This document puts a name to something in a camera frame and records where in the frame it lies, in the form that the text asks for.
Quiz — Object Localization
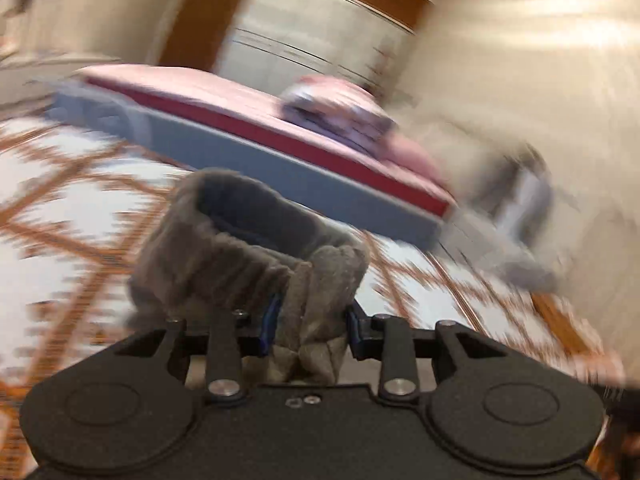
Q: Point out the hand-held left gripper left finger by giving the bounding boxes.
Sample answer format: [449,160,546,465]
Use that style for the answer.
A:
[106,292,285,403]

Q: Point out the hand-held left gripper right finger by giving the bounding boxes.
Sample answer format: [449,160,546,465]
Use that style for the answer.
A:
[345,304,507,403]

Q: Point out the grey pants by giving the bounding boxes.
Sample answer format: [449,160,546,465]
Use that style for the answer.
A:
[126,168,372,387]

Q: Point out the pink pillow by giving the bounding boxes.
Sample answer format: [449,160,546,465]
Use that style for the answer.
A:
[372,127,452,198]

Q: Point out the pink bed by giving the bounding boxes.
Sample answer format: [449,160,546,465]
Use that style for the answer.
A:
[50,62,460,252]

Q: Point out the white cardboard box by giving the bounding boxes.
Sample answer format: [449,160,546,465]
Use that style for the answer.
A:
[492,157,553,253]

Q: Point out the folded floral quilt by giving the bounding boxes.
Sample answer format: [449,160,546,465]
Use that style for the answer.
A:
[279,75,397,155]

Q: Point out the orange patterned bedsheet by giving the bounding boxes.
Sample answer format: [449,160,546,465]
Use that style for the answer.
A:
[0,109,628,466]

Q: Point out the white sliding-door wardrobe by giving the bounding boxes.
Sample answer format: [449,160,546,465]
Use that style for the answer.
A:
[219,0,432,98]

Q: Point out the brown wooden door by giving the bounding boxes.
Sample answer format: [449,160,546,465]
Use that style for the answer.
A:
[156,0,252,70]

